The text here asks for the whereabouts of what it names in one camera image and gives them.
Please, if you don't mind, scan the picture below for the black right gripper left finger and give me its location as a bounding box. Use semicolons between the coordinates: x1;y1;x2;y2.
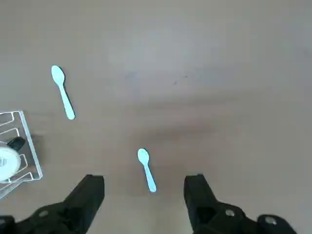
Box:
0;174;106;234

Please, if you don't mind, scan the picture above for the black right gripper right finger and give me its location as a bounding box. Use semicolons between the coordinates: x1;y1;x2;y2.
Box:
184;174;298;234

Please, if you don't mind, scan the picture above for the blue plastic spoon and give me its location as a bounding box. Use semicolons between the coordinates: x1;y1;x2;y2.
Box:
137;148;157;193

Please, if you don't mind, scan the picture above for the green plastic spoon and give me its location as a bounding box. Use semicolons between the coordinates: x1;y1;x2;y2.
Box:
51;65;76;120

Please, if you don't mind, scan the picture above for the clear acrylic cup rack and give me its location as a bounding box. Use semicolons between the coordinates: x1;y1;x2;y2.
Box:
0;110;44;200

